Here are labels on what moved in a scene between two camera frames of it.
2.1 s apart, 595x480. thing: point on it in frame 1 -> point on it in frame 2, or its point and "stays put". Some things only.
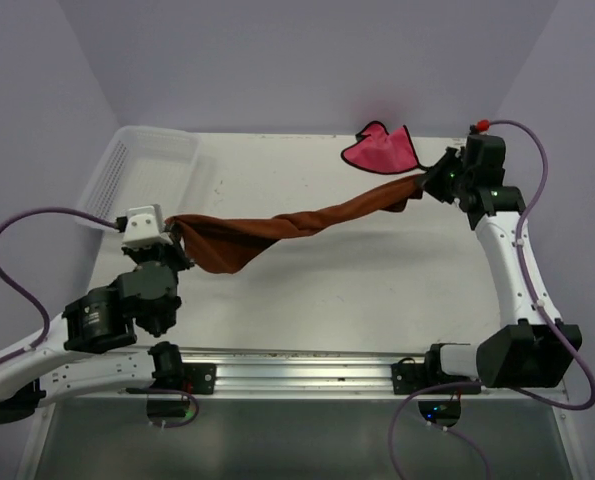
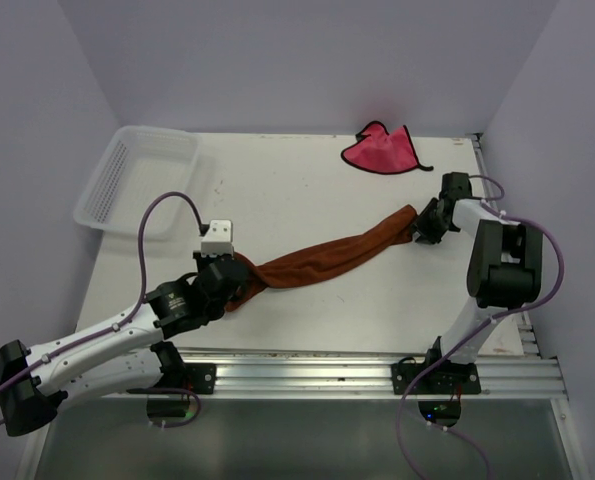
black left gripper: (175, 249) -> (200, 261)
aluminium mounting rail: (305, 371) stays put
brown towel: (225, 245) -> (396, 229)
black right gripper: (430, 181) -> (427, 235)
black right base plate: (407, 378) stays put
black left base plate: (199, 378) stays put
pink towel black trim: (380, 151) stays put
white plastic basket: (141, 166) stays put
